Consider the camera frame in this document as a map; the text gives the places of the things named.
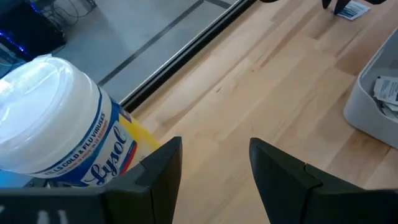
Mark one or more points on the yellow Lysol wipes canister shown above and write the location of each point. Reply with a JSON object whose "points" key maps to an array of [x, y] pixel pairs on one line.
{"points": [[56, 124]]}

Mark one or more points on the light grey plastic bin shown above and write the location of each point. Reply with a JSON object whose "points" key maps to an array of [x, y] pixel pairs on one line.
{"points": [[363, 109]]}

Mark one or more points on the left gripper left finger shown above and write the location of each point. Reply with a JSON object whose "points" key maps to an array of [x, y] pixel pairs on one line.
{"points": [[149, 193]]}

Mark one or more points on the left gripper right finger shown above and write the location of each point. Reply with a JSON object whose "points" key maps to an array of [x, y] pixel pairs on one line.
{"points": [[286, 186]]}

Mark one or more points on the black computer tower blue lights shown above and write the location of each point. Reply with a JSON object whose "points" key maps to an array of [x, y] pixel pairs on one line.
{"points": [[28, 28]]}

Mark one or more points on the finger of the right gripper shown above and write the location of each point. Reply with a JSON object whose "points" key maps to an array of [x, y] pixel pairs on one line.
{"points": [[340, 6], [326, 3]]}

